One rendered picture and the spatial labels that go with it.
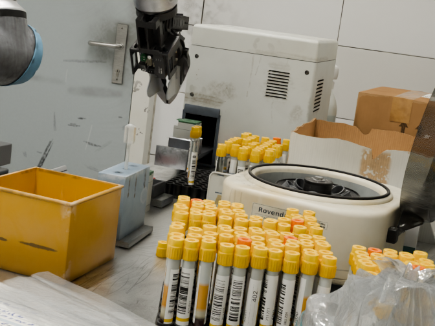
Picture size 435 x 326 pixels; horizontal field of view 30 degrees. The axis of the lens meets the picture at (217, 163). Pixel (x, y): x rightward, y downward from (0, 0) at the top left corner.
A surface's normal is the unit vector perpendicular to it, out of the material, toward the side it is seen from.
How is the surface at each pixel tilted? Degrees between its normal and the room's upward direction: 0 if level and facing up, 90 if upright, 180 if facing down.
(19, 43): 74
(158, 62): 120
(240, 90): 90
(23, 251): 90
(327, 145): 93
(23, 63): 99
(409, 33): 90
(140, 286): 0
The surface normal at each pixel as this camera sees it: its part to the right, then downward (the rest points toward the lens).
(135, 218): 0.96, 0.17
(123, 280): 0.13, -0.97
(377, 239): 0.58, 0.22
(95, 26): -0.29, 0.15
